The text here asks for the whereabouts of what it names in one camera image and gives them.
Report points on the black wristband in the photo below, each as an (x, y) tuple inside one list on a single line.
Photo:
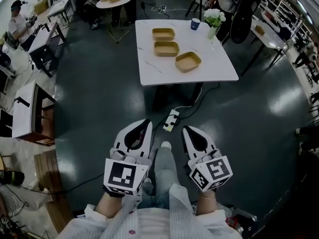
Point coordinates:
[(113, 193)]

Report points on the wooden slatted bench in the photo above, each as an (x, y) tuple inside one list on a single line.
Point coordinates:
[(49, 173)]

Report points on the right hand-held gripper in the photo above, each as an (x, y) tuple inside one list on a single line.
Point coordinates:
[(214, 169)]

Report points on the person's right forearm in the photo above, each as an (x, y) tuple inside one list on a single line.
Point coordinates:
[(205, 205)]

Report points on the person's blue jeans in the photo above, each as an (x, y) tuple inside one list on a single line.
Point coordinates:
[(163, 170)]

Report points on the white table with black legs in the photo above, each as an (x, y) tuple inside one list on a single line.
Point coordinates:
[(269, 37)]

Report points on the white flower bouquet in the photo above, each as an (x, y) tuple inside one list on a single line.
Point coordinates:
[(213, 16)]

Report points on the person's white t-shirt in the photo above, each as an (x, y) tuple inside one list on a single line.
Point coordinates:
[(152, 225)]

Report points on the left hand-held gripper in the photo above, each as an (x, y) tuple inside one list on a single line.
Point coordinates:
[(122, 175)]

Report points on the person's white striped shirt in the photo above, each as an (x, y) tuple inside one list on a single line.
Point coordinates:
[(184, 220)]

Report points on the pale green vase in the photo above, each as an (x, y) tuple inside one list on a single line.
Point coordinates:
[(211, 32)]

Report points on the blue mug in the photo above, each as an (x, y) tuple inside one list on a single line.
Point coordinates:
[(195, 25)]

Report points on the person's left forearm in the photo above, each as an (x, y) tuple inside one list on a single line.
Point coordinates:
[(109, 205)]

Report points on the person's white shoe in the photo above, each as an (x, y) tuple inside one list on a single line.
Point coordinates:
[(166, 144)]

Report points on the white rectangular table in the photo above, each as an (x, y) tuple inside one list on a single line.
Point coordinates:
[(58, 9)]

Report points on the clear glass cup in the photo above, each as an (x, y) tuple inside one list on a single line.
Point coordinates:
[(213, 46)]

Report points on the white marble square table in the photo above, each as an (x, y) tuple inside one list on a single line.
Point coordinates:
[(162, 73)]

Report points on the white and wood cabinet desk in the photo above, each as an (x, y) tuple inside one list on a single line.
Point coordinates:
[(23, 108)]

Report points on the white metal shelving rack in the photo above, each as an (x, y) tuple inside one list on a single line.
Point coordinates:
[(284, 11)]

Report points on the clear plastic bag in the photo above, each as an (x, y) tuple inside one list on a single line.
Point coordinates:
[(228, 213)]

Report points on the black equipment case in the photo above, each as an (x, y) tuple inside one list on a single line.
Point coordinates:
[(246, 220)]

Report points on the cardboard box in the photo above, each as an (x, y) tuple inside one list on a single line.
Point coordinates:
[(41, 6)]

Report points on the white desk with black frame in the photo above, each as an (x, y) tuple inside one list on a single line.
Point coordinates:
[(42, 37)]

